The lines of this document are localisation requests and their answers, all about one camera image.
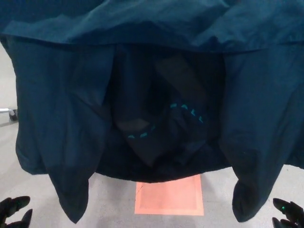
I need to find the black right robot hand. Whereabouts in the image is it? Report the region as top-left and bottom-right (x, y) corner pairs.
(271, 198), (304, 228)

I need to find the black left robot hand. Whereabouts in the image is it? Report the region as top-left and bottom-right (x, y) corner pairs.
(0, 196), (33, 228)

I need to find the dark teal coat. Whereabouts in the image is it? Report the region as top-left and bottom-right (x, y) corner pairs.
(0, 0), (304, 225)

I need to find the silver chair leg with caster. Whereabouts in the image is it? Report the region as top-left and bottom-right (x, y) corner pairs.
(0, 107), (19, 120)

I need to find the orange floor tape rectangle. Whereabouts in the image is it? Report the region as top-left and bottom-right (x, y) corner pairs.
(134, 174), (204, 216)

